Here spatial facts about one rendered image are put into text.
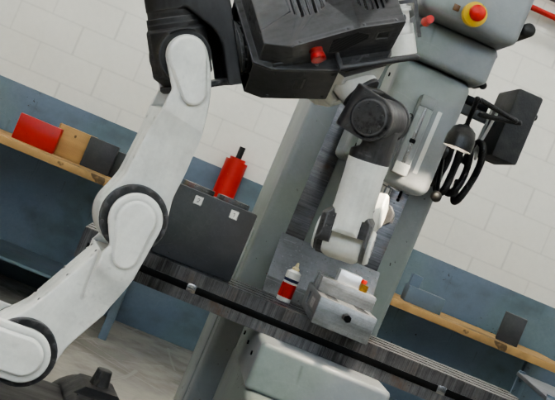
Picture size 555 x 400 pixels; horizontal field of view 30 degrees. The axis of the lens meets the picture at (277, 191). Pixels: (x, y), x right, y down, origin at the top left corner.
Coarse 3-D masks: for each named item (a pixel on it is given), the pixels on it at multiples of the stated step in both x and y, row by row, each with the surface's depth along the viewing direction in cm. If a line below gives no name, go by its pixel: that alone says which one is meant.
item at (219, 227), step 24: (192, 192) 262; (168, 216) 261; (192, 216) 263; (216, 216) 264; (240, 216) 266; (168, 240) 262; (192, 240) 263; (216, 240) 265; (240, 240) 266; (192, 264) 264; (216, 264) 266
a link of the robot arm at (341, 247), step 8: (336, 232) 224; (320, 240) 224; (336, 240) 223; (344, 240) 223; (352, 240) 223; (360, 240) 223; (320, 248) 226; (328, 248) 225; (336, 248) 224; (344, 248) 223; (352, 248) 223; (360, 248) 223; (328, 256) 229; (336, 256) 227; (344, 256) 225; (352, 256) 224
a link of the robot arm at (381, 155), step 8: (392, 104) 216; (400, 112) 218; (400, 120) 217; (392, 128) 214; (400, 128) 219; (384, 136) 214; (392, 136) 217; (360, 144) 218; (368, 144) 217; (376, 144) 217; (384, 144) 217; (392, 144) 218; (352, 152) 219; (360, 152) 218; (368, 152) 217; (376, 152) 217; (384, 152) 217; (392, 152) 220; (368, 160) 217; (376, 160) 217; (384, 160) 218
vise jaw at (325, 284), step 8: (320, 280) 265; (328, 280) 264; (336, 280) 269; (320, 288) 264; (328, 288) 265; (336, 288) 265; (344, 288) 265; (352, 288) 265; (336, 296) 265; (344, 296) 265; (352, 296) 265; (360, 296) 265; (368, 296) 265; (352, 304) 265; (360, 304) 265; (368, 304) 265
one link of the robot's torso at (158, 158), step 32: (192, 64) 210; (160, 96) 224; (192, 96) 210; (160, 128) 212; (192, 128) 212; (128, 160) 216; (160, 160) 214; (128, 192) 211; (160, 192) 214; (96, 224) 217
